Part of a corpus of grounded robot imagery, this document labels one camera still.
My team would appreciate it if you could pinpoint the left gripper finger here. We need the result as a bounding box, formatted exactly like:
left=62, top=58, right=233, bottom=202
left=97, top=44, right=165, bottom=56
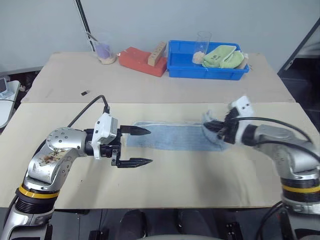
left=117, top=125, right=152, bottom=138
left=111, top=145, right=154, bottom=169

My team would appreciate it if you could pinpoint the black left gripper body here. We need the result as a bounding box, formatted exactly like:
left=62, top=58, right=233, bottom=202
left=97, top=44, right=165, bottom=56
left=98, top=134, right=124, bottom=159

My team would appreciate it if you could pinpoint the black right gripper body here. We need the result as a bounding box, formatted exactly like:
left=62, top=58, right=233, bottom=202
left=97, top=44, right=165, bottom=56
left=216, top=107, right=241, bottom=145

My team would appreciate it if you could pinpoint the light blue towel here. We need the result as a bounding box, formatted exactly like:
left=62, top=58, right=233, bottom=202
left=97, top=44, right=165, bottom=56
left=123, top=108, right=230, bottom=152

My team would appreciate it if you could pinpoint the dark rounded shape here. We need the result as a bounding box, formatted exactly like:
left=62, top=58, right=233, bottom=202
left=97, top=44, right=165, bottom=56
left=119, top=209, right=151, bottom=240

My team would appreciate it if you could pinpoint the blue plastic bin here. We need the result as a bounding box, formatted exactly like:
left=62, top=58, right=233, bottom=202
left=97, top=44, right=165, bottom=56
left=165, top=39, right=251, bottom=81

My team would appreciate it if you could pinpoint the plain green cloth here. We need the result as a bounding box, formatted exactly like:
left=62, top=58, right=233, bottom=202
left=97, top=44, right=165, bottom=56
left=219, top=49, right=247, bottom=69

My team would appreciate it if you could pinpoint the green cloth with white trim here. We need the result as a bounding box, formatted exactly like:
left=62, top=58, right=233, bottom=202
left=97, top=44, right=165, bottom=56
left=201, top=44, right=238, bottom=68

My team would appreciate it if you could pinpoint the beige crumbly lump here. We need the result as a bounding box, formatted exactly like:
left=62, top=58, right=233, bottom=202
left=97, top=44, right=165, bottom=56
left=192, top=51, right=207, bottom=65

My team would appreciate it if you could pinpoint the wooden block with holes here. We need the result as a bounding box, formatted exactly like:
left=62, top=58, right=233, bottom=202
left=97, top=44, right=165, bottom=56
left=147, top=41, right=168, bottom=67

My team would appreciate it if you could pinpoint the wide clear glass beaker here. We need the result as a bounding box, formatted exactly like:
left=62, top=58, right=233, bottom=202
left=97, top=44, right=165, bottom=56
left=93, top=33, right=119, bottom=65

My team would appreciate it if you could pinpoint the tall clear glass beaker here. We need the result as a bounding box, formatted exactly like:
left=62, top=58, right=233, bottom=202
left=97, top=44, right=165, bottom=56
left=192, top=30, right=213, bottom=65

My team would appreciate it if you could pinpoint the purple cloth wad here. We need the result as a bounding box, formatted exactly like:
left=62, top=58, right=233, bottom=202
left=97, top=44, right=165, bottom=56
left=96, top=41, right=112, bottom=59

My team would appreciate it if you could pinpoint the white desktop device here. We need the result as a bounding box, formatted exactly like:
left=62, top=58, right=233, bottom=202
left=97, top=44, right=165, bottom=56
left=0, top=76, right=21, bottom=129

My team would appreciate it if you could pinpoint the black gooseneck pole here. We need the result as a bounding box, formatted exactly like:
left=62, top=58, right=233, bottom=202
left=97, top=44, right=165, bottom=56
left=74, top=0, right=97, bottom=52

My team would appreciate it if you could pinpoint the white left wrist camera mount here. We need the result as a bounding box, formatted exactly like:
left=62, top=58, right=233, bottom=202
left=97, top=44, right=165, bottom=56
left=90, top=113, right=119, bottom=160

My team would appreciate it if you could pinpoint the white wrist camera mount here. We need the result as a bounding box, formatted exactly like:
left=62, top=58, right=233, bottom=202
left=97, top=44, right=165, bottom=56
left=228, top=94, right=256, bottom=146
left=90, top=113, right=119, bottom=160

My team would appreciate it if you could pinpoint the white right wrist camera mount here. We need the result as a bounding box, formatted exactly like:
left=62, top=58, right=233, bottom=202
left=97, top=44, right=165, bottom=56
left=228, top=94, right=256, bottom=146

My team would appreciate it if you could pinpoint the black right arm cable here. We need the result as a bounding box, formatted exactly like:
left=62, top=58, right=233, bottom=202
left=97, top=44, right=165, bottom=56
left=233, top=116, right=320, bottom=163

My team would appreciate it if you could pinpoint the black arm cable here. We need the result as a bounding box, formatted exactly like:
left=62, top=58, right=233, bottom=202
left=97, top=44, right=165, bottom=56
left=67, top=94, right=112, bottom=128
left=233, top=116, right=320, bottom=163

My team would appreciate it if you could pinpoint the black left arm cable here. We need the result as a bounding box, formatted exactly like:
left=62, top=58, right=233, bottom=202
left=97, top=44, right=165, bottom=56
left=67, top=94, right=112, bottom=128

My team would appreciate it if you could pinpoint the black looping floor cable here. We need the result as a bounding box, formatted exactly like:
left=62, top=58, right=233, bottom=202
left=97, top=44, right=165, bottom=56
left=254, top=200, right=297, bottom=240

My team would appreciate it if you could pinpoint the dark metal frame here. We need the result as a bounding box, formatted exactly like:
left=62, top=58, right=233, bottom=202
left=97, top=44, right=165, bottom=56
left=276, top=14, right=320, bottom=76

